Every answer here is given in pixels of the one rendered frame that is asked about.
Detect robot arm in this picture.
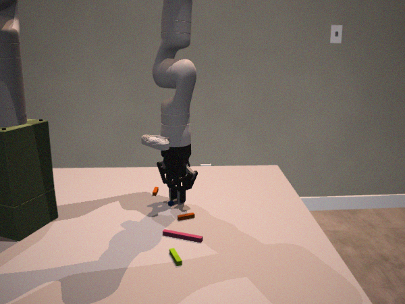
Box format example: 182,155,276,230
0,0,196,151

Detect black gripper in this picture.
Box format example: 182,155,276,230
157,144,198,205

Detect pink long rod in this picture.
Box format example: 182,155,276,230
163,229,203,243

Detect lime green rod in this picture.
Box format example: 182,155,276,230
169,248,182,266

